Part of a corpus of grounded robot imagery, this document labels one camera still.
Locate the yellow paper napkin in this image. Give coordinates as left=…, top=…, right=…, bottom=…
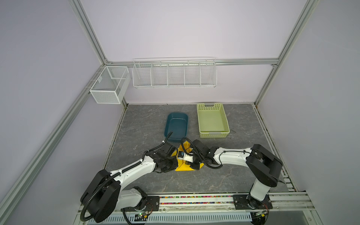
left=172, top=145, right=204, bottom=172

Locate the long white wire rack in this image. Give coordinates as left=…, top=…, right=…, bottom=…
left=132, top=57, right=218, bottom=88

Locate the light green plastic basket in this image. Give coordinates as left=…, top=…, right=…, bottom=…
left=197, top=103, right=230, bottom=138

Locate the small white mesh basket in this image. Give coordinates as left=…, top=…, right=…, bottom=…
left=90, top=66, right=131, bottom=105

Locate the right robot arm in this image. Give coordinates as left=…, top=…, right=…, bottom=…
left=176, top=140, right=283, bottom=210

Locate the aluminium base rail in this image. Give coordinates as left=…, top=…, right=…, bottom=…
left=73, top=192, right=316, bottom=225

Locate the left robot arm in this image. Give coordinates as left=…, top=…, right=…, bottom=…
left=80, top=132, right=178, bottom=223

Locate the dark teal plastic tray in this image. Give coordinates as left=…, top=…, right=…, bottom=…
left=164, top=112, right=188, bottom=143

